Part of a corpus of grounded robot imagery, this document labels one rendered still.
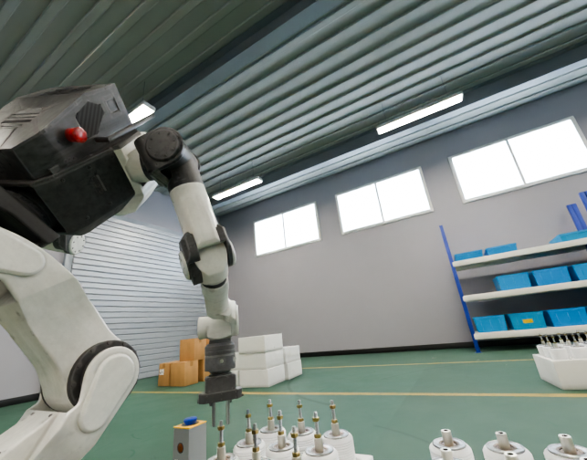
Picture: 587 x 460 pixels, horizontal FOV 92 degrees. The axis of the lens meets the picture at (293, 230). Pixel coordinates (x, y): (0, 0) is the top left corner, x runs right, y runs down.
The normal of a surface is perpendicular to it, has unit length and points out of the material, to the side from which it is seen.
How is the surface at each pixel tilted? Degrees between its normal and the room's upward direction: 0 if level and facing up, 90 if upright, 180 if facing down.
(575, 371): 90
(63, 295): 111
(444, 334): 90
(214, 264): 99
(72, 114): 103
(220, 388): 90
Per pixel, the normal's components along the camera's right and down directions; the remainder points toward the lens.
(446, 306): -0.50, -0.25
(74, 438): 0.71, 0.07
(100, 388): 0.86, -0.26
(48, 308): 0.93, 0.16
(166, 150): 0.02, -0.18
